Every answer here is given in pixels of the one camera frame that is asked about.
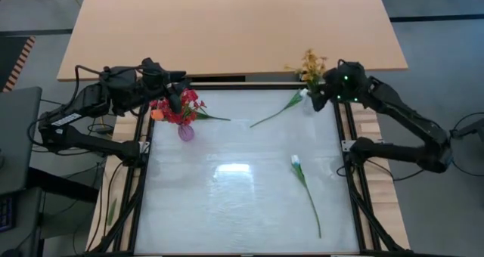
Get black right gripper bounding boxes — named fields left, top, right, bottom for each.
left=310, top=61, right=367, bottom=113

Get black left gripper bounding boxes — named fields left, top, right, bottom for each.
left=140, top=57, right=188, bottom=115

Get red artificial flower bunch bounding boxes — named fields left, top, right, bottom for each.
left=149, top=88, right=231, bottom=125

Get white artificial tulip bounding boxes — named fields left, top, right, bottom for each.
left=248, top=88, right=310, bottom=129
left=290, top=153, right=323, bottom=240

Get yellow artificial flower bunch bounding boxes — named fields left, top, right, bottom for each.
left=284, top=48, right=329, bottom=95

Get purple glass vase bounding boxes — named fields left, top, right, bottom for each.
left=176, top=123, right=196, bottom=143

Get light brown wooden desk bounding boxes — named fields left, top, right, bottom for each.
left=55, top=0, right=409, bottom=82

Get fallen green leaf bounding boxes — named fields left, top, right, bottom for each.
left=106, top=197, right=118, bottom=228

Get grey chair base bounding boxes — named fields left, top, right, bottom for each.
left=448, top=113, right=484, bottom=144

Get black mat orange striped edge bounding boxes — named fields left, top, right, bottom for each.
left=0, top=36, right=37, bottom=94

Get dark keyboard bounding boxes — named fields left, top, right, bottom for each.
left=0, top=194, right=18, bottom=234

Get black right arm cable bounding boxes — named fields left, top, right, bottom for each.
left=336, top=158, right=427, bottom=182

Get black aluminium table frame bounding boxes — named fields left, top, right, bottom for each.
left=85, top=81, right=415, bottom=257

